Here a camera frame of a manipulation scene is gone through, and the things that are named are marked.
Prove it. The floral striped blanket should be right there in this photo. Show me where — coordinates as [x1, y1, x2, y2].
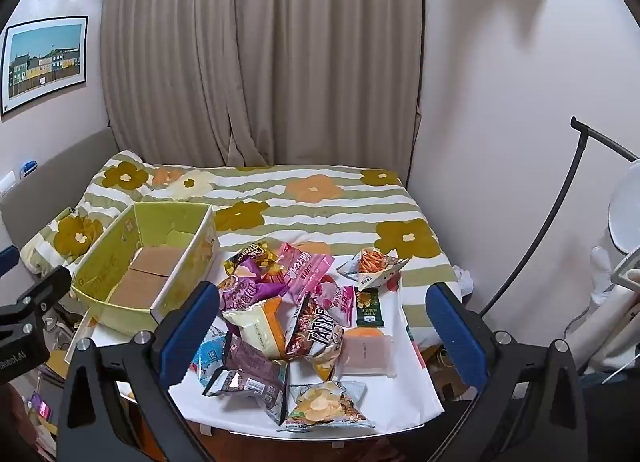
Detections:
[140, 162, 471, 368]

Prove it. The grey headboard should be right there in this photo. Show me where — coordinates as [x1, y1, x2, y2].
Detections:
[0, 127, 126, 253]

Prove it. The black metal stand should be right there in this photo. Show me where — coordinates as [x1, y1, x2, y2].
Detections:
[480, 116, 640, 317]

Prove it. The beige curtain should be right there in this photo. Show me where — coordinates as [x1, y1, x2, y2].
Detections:
[100, 0, 426, 167]

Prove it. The pale blue potato chip packet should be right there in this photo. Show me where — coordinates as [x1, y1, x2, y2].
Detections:
[277, 379, 377, 433]

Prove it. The purple pastry packet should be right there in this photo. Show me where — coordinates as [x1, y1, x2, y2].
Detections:
[217, 262, 288, 313]

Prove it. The white orange sticks snack packet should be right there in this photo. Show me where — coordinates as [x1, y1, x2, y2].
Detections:
[336, 247, 410, 290]

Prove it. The translucent pink packet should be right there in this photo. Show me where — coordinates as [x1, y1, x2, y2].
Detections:
[334, 327, 397, 378]

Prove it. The green cardboard box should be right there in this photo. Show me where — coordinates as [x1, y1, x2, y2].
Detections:
[70, 201, 218, 335]

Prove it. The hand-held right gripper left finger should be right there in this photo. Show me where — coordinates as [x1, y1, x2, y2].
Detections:
[57, 281, 223, 462]

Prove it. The floral striped pillow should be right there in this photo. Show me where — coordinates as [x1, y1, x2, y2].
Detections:
[22, 204, 123, 275]
[82, 149, 156, 203]

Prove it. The blue and white snack packet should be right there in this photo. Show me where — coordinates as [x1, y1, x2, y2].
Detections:
[186, 334, 233, 385]

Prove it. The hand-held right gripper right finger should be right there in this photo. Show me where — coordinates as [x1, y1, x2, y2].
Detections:
[426, 283, 591, 462]

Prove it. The white round appliance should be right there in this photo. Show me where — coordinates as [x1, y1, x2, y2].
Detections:
[607, 159, 640, 253]

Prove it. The dark green snack packet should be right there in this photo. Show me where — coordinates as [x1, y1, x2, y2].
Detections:
[355, 287, 386, 329]

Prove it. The dark red chip packet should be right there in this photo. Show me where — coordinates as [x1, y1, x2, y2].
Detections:
[284, 294, 346, 383]

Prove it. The framed wall poster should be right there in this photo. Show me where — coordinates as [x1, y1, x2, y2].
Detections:
[0, 16, 90, 117]

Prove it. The yellow and black snack packet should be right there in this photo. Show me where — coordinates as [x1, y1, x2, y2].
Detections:
[223, 241, 278, 277]

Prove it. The brownish purple snack packet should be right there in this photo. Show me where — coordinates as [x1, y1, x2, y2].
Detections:
[202, 332, 291, 425]

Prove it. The small crumpled white cloth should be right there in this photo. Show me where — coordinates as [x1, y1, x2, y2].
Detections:
[452, 266, 476, 297]

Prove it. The cream and orange snack packet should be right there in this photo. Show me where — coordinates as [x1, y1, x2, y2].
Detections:
[222, 296, 287, 360]

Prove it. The long pink snack packet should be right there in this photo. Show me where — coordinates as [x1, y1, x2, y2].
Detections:
[272, 242, 336, 305]

